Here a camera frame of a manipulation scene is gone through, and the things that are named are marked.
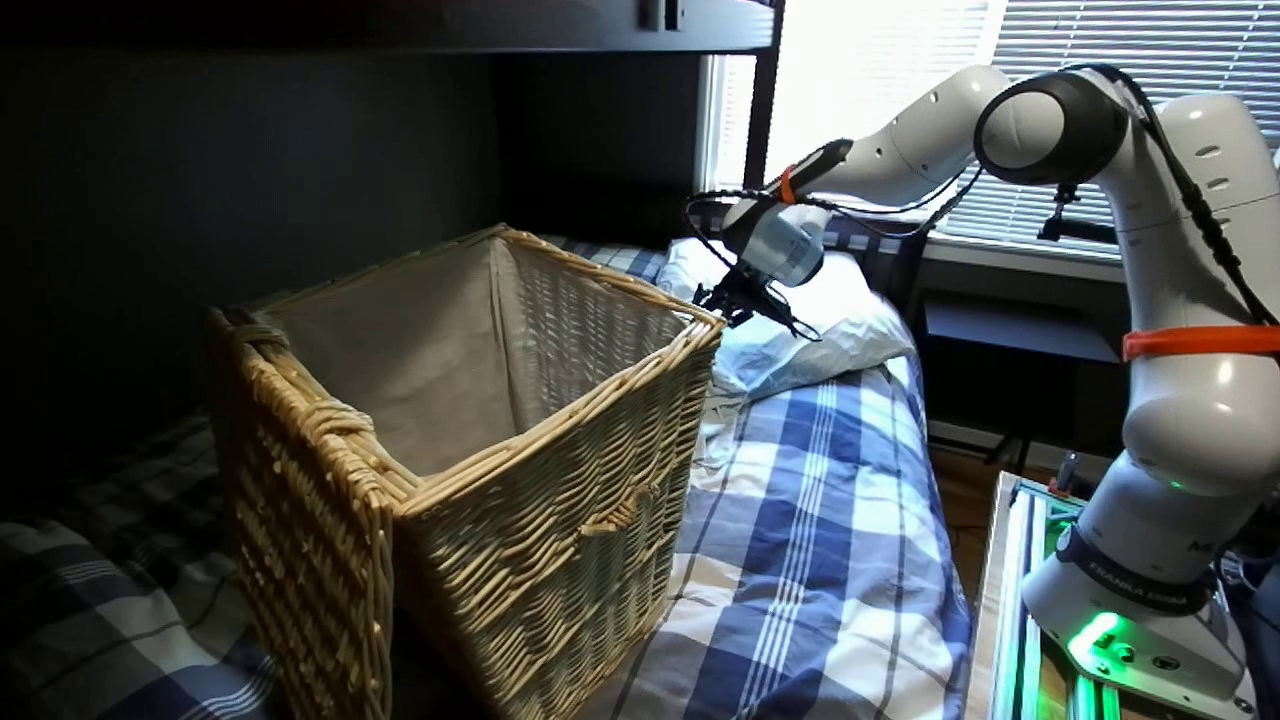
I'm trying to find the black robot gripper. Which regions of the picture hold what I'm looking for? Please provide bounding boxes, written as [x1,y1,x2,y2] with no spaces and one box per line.
[715,262,818,338]

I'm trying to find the dark upper bunk frame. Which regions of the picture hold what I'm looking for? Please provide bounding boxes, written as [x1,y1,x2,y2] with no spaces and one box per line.
[0,0,779,146]

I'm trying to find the blue plaid bed cover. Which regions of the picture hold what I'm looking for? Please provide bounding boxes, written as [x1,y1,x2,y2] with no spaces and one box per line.
[0,251,973,720]

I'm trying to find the green lit robot base stand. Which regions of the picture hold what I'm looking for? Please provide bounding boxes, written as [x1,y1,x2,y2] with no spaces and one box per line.
[965,470,1263,720]

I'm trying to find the light blue pillow case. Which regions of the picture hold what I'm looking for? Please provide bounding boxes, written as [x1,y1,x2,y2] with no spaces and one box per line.
[712,251,912,401]

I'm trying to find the white window blinds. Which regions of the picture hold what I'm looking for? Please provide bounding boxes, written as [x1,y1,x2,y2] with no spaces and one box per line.
[765,0,1280,262]

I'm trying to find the woven wicker laundry basket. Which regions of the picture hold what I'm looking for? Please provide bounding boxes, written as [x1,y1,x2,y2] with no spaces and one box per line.
[208,222,720,720]

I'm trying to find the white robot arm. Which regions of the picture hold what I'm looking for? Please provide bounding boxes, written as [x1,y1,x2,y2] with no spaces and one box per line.
[720,64,1280,720]

